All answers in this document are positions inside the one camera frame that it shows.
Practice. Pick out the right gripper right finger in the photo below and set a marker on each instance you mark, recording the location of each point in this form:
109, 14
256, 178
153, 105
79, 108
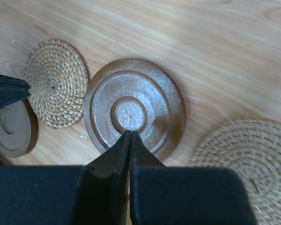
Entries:
161, 195

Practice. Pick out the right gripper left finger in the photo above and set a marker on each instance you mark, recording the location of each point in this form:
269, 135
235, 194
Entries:
103, 193

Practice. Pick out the brown wooden coaster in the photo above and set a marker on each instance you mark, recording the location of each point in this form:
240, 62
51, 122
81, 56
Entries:
136, 95
18, 129

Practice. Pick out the woven rattan coaster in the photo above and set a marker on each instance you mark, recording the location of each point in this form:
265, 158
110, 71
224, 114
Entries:
58, 79
252, 148

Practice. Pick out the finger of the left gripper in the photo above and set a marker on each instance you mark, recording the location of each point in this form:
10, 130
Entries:
12, 90

